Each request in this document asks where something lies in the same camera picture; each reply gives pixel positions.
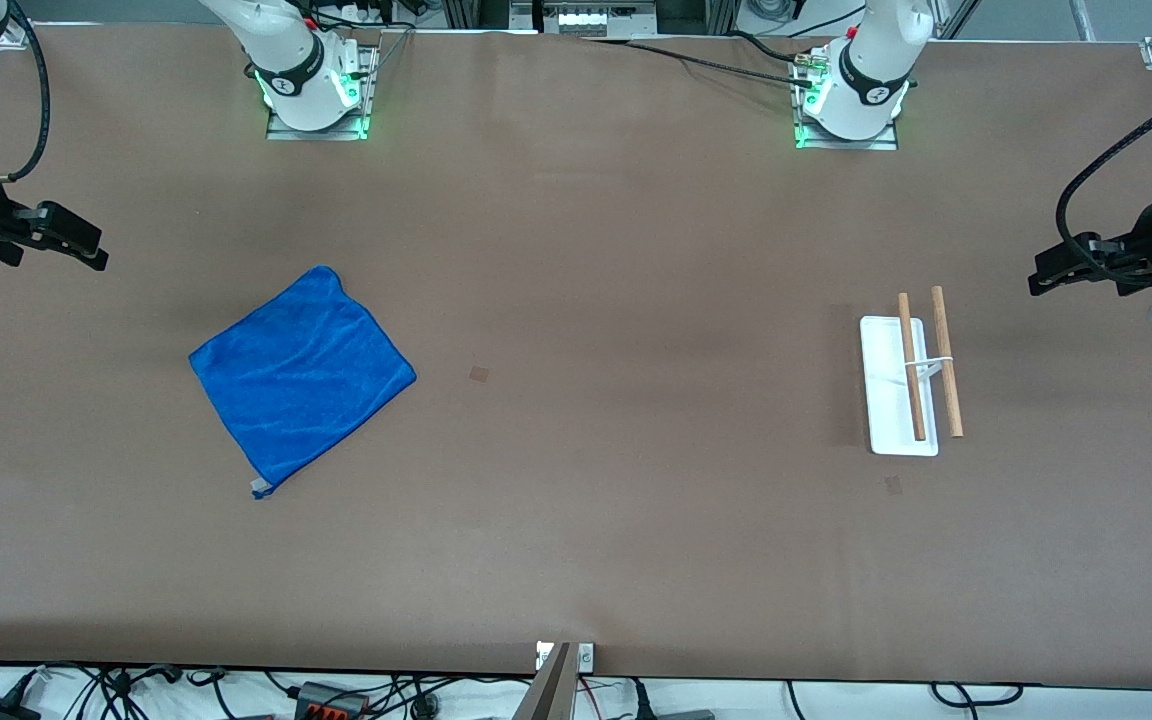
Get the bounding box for black looped floor cable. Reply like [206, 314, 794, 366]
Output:
[930, 682, 1026, 710]

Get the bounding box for grey camera pole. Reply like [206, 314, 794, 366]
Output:
[513, 642, 577, 720]

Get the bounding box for black orange power strip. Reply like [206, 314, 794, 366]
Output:
[294, 682, 370, 720]

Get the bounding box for blue microfiber towel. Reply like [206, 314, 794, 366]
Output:
[188, 265, 418, 500]

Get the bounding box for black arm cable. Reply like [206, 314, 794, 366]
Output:
[1056, 78, 1152, 263]
[0, 0, 53, 184]

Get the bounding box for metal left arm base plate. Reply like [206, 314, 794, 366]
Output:
[793, 55, 900, 152]

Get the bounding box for metal camera pole bracket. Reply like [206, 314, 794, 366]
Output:
[536, 642, 596, 673]

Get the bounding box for white power strip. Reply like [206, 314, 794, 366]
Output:
[539, 0, 639, 37]

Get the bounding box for black power plug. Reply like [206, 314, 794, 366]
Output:
[626, 680, 717, 720]

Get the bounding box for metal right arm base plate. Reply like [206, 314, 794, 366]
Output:
[266, 45, 378, 142]

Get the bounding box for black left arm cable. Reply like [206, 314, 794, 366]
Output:
[1056, 78, 1152, 263]

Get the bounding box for white rack with wooden bars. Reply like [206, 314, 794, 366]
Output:
[859, 286, 966, 458]

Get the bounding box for black cable on table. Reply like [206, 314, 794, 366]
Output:
[576, 30, 822, 93]

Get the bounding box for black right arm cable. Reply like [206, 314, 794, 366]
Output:
[0, 0, 53, 184]

